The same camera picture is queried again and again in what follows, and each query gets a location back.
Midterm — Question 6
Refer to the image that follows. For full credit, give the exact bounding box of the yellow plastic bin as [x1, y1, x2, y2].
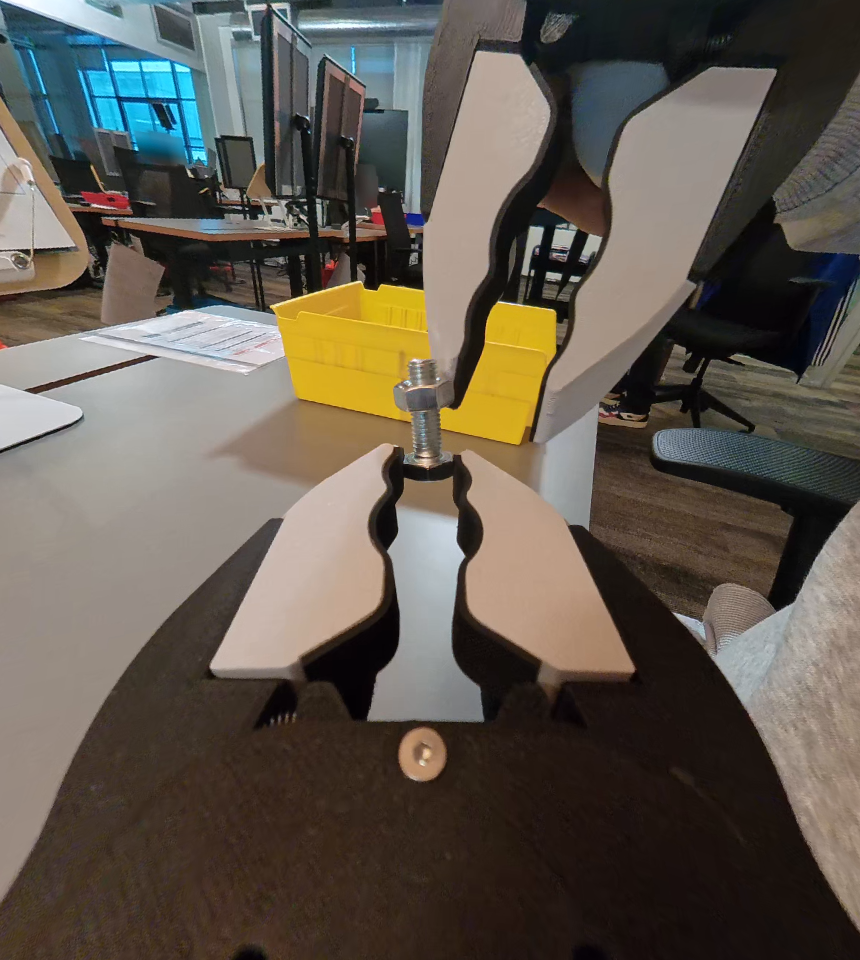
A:
[271, 281, 557, 447]

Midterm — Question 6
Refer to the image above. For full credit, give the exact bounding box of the blue jacket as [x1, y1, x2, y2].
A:
[797, 251, 860, 369]

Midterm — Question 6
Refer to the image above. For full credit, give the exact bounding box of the small black monitor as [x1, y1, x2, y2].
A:
[214, 135, 259, 190]

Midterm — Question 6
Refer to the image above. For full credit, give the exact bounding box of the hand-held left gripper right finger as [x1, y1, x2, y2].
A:
[451, 447, 637, 695]

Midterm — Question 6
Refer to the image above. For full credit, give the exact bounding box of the black office chair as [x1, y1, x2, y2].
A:
[655, 225, 832, 432]
[377, 191, 424, 286]

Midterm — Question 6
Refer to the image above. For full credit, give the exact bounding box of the person's right hand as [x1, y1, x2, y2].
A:
[538, 157, 613, 235]

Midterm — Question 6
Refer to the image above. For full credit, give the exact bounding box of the laminated paper sheet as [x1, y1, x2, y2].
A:
[79, 309, 285, 375]

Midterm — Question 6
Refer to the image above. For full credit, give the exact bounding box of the blue-lit window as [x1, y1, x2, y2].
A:
[77, 48, 206, 162]

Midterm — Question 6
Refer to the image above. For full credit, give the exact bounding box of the person's right forearm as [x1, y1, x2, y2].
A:
[771, 0, 860, 267]

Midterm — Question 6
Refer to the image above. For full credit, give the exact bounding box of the steel hex bolt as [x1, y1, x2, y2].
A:
[403, 357, 455, 470]

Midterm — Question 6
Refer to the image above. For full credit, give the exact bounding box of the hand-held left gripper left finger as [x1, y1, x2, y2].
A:
[209, 442, 405, 682]

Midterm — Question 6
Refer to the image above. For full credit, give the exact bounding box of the large black monitor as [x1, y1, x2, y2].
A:
[313, 54, 367, 204]
[261, 3, 315, 198]

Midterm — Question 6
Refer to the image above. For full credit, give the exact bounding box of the silver steel bolt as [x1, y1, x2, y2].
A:
[392, 376, 455, 415]

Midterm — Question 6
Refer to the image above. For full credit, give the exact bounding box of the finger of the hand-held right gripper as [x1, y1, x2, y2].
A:
[531, 66, 780, 445]
[424, 48, 560, 412]

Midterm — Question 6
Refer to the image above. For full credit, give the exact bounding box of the silver ceiling duct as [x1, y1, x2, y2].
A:
[295, 7, 439, 35]

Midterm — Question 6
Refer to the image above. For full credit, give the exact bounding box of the black monitor stand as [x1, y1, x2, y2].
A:
[338, 135, 360, 290]
[291, 112, 326, 297]

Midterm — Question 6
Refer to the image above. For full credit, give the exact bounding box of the grey desk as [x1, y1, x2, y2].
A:
[0, 303, 598, 946]

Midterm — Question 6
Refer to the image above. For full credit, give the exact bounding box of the wooden-edged background desk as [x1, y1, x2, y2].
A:
[100, 217, 390, 312]

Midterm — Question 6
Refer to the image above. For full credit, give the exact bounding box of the tan panel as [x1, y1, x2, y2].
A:
[100, 241, 163, 325]

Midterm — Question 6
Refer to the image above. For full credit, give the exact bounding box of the dark flat monitor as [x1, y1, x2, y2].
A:
[361, 108, 410, 192]

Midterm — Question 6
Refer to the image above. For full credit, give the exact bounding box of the black mesh chair armrest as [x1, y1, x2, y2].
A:
[651, 427, 860, 609]

